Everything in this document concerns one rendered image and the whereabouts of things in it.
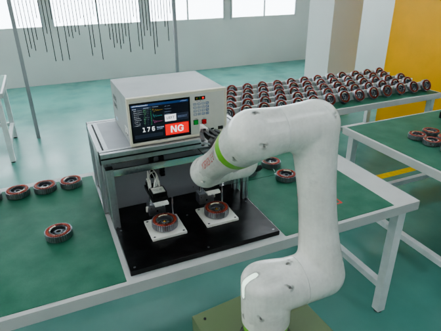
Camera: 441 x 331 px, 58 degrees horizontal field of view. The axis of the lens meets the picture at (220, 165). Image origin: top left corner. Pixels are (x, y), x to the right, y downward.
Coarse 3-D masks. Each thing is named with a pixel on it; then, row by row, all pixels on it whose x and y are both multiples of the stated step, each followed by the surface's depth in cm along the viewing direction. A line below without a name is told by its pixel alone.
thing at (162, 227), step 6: (156, 216) 172; (162, 216) 173; (168, 216) 173; (174, 216) 171; (156, 222) 167; (162, 222) 169; (168, 222) 170; (174, 222) 168; (156, 228) 167; (162, 228) 165; (168, 228) 166; (174, 228) 168
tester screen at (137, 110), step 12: (132, 108) 159; (144, 108) 161; (156, 108) 163; (168, 108) 165; (180, 108) 167; (132, 120) 160; (144, 120) 163; (156, 120) 165; (180, 120) 169; (156, 132) 167
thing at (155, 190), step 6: (144, 186) 180; (162, 186) 175; (150, 192) 172; (156, 192) 170; (162, 192) 170; (150, 198) 172; (156, 198) 170; (162, 198) 171; (168, 198) 172; (156, 204) 169; (162, 204) 169
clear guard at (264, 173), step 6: (204, 150) 174; (258, 162) 165; (264, 162) 165; (270, 162) 166; (264, 168) 164; (270, 168) 165; (252, 174) 162; (258, 174) 163; (264, 174) 163; (270, 174) 164; (234, 180) 159; (240, 180) 159; (246, 180) 160; (222, 186) 156
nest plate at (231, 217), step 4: (200, 208) 184; (196, 212) 183; (200, 212) 181; (232, 212) 181; (200, 216) 178; (204, 216) 178; (228, 216) 178; (232, 216) 178; (236, 216) 178; (204, 220) 175; (208, 220) 175; (212, 220) 175; (216, 220) 175; (220, 220) 175; (224, 220) 175; (228, 220) 175; (232, 220) 176; (236, 220) 177; (208, 224) 172; (212, 224) 172; (216, 224) 173; (220, 224) 174
